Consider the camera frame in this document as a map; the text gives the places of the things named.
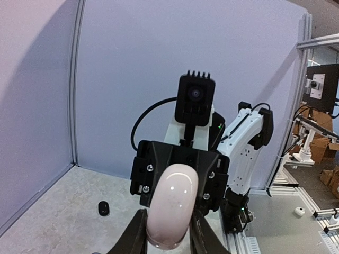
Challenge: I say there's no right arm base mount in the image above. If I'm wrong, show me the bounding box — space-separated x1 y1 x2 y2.
220 188 250 234

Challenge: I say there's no aluminium front rail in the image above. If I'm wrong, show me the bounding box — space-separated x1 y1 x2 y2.
219 211 265 254

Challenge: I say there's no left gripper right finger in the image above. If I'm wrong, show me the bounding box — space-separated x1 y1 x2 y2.
189 209 230 254

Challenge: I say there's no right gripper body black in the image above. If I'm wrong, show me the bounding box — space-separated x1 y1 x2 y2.
130 140 229 213

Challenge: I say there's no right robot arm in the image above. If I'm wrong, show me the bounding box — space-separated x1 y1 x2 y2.
130 102 273 233

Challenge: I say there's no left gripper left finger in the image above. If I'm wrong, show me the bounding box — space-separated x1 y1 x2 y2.
107 209 148 254

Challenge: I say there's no pink earbud charging case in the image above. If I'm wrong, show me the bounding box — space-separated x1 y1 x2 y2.
146 164 199 250

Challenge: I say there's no black earbud case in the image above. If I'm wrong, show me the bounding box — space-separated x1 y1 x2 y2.
98 201 110 216

